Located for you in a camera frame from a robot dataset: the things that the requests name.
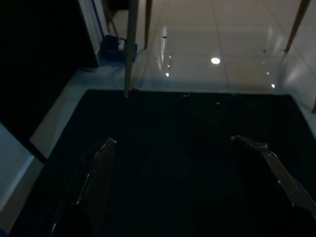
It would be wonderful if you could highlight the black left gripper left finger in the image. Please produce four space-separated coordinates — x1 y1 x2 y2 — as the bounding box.
50 137 118 237

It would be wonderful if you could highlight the black floor mat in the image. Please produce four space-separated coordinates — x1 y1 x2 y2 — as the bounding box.
11 89 316 237

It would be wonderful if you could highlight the blue plastic bucket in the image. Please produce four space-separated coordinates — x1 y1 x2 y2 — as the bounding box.
99 35 138 63

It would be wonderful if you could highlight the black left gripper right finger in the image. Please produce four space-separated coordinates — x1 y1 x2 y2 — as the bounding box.
229 135 316 237

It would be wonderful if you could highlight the tapered wooden table leg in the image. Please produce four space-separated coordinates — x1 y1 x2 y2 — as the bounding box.
144 0 153 49
283 0 310 53
124 0 139 97

